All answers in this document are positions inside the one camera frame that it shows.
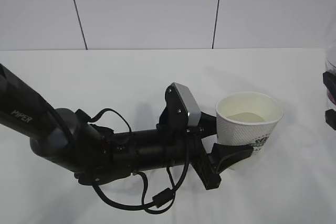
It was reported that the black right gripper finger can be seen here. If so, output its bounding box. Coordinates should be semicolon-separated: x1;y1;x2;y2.
322;71;336;94
325;109;336;130

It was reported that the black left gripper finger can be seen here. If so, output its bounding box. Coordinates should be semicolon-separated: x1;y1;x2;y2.
211;143;254;174
198;112;217;138

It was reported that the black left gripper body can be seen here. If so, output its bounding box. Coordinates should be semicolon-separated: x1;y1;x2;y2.
132;83;221;190

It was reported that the clear water bottle red label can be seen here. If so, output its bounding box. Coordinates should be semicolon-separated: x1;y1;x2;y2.
324;40;336;109

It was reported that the white paper cup green logo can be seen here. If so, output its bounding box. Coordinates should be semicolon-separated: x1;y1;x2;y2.
215;92;284;155

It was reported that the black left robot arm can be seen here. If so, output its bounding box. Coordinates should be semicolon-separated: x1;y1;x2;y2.
1;66;253;190

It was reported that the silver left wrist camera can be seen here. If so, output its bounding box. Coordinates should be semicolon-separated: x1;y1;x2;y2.
172;82;202;126

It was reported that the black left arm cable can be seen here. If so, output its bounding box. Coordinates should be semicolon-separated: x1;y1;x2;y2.
78;108;192;215

